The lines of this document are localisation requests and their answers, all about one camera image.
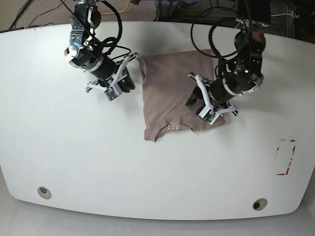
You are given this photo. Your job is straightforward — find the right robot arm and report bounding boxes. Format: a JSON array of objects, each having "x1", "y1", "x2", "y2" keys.
[{"x1": 64, "y1": 0, "x2": 137, "y2": 101}]

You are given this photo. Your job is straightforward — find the red tape rectangle marking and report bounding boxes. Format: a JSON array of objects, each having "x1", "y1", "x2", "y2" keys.
[{"x1": 274, "y1": 139, "x2": 296, "y2": 176}]

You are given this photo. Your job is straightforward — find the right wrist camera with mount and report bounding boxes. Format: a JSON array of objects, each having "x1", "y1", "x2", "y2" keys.
[{"x1": 85, "y1": 52, "x2": 139, "y2": 102}]

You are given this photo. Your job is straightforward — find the white cable on floor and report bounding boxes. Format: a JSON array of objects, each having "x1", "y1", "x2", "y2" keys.
[{"x1": 270, "y1": 11, "x2": 296, "y2": 18}]

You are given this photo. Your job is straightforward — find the table cable grommet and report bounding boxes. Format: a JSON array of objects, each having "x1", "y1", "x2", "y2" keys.
[
  {"x1": 252, "y1": 198, "x2": 268, "y2": 211},
  {"x1": 37, "y1": 187, "x2": 52, "y2": 200}
]

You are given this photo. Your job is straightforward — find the mauve t-shirt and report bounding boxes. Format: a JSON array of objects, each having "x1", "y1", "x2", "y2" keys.
[{"x1": 137, "y1": 51, "x2": 225, "y2": 142}]

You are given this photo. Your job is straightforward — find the black cables on floor left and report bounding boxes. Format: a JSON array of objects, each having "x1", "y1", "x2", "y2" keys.
[{"x1": 9, "y1": 0, "x2": 67, "y2": 29}]

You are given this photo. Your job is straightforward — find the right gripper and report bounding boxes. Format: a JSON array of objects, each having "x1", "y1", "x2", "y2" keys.
[{"x1": 112, "y1": 68, "x2": 135, "y2": 93}]

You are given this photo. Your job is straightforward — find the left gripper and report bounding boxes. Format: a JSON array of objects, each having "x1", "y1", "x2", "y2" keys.
[{"x1": 186, "y1": 78, "x2": 217, "y2": 107}]

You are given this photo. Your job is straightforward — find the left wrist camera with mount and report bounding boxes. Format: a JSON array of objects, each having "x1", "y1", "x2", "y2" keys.
[{"x1": 187, "y1": 72, "x2": 239, "y2": 125}]

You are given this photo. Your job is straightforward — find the left table cable grommet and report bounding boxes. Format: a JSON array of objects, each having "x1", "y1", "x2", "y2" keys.
[{"x1": 37, "y1": 187, "x2": 52, "y2": 200}]

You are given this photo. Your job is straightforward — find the yellow cable on floor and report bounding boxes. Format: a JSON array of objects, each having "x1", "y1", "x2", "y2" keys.
[{"x1": 102, "y1": 0, "x2": 130, "y2": 15}]

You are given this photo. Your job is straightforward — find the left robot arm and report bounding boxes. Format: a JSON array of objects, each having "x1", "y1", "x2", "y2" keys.
[{"x1": 203, "y1": 0, "x2": 271, "y2": 109}]

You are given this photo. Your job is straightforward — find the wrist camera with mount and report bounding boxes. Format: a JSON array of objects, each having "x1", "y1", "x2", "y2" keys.
[
  {"x1": 85, "y1": 52, "x2": 139, "y2": 102},
  {"x1": 187, "y1": 72, "x2": 239, "y2": 125}
]

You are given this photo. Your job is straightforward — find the right table cable grommet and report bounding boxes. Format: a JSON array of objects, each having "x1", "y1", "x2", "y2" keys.
[{"x1": 252, "y1": 198, "x2": 268, "y2": 211}]

